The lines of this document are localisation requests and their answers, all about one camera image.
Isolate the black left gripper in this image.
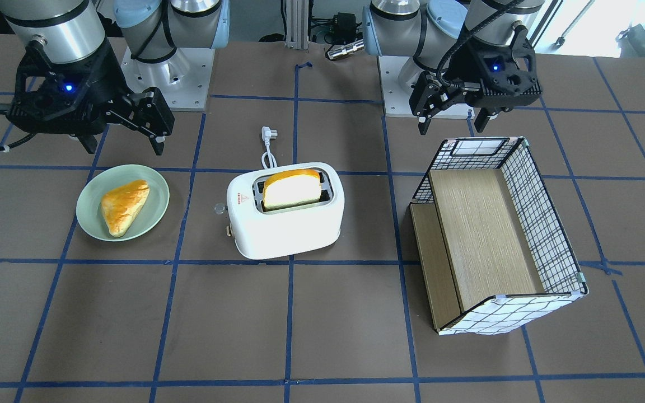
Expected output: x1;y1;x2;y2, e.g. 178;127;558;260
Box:
409;25;542;135

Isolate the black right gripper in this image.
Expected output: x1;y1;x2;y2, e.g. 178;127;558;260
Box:
7;40;175;156

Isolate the white toaster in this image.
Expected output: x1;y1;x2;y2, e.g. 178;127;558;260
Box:
226;162;345;260

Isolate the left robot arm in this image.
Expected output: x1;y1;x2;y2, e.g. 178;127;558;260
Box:
363;1;543;135

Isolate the toast slice in toaster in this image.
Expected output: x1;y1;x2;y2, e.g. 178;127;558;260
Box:
262;168;322;210

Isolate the light green plate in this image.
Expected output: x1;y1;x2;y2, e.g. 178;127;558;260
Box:
75;164;170;242

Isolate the triangular golden bread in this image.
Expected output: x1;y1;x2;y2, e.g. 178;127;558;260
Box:
100;179;150;238

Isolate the silver metal cylinder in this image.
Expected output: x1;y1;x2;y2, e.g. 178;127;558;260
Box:
325;39;365;61

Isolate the black power adapter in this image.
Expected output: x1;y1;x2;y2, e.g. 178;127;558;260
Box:
332;12;357;43

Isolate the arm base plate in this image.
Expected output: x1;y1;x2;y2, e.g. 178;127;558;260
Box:
121;48;216;112
377;55;475;119

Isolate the white power cord with plug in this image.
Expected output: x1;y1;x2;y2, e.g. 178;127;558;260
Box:
260;126;278;170

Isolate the checkered wire basket with wood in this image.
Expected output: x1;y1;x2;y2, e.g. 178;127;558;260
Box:
409;137;589;336

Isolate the aluminium frame post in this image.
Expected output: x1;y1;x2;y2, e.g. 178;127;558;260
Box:
282;0;310;52

